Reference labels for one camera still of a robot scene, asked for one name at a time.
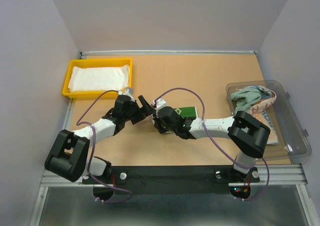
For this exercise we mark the clear plastic storage bin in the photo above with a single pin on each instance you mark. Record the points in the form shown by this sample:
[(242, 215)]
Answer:
[(293, 145)]

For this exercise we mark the aluminium frame rail front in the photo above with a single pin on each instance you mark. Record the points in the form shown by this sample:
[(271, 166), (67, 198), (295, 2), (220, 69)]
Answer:
[(276, 175)]

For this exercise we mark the yellow plastic tray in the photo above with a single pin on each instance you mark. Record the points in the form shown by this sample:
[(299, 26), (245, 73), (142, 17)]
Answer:
[(95, 63)]

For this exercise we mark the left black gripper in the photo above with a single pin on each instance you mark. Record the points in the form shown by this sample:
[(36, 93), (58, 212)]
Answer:
[(146, 110)]

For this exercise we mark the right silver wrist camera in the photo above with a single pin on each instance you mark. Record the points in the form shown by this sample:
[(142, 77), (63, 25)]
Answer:
[(158, 104)]

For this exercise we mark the aluminium rail back edge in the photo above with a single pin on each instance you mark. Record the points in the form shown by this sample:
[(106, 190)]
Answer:
[(84, 54)]

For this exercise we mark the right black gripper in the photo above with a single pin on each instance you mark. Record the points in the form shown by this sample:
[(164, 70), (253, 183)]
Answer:
[(157, 124)]

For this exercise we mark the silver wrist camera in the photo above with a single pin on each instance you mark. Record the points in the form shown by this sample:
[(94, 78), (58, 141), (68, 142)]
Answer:
[(158, 104), (127, 92)]

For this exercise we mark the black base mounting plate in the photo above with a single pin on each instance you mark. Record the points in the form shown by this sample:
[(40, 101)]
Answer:
[(206, 179)]

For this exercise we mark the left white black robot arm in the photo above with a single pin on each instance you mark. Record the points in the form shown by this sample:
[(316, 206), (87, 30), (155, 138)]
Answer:
[(68, 155)]

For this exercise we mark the green frog pattern towel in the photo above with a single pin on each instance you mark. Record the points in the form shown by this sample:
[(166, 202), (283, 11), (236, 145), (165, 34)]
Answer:
[(186, 112)]

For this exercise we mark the orange and green printed towel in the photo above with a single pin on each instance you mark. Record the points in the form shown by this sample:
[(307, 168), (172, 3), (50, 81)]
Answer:
[(259, 111)]

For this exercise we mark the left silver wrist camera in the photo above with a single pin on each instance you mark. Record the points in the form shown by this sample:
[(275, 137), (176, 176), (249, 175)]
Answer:
[(127, 92)]

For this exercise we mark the white terry towel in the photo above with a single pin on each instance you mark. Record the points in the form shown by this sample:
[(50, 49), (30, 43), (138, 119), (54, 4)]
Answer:
[(99, 79)]

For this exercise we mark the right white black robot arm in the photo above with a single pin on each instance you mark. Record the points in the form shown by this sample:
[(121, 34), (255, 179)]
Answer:
[(246, 132)]

